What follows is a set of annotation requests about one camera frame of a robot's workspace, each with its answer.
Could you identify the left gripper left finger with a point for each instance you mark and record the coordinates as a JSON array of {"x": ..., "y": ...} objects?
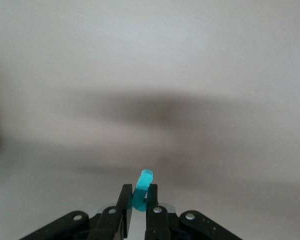
[{"x": 122, "y": 212}]

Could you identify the teal letter l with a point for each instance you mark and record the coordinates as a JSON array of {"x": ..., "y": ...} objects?
[{"x": 143, "y": 185}]

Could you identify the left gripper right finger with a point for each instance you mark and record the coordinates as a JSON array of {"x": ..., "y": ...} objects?
[{"x": 156, "y": 220}]

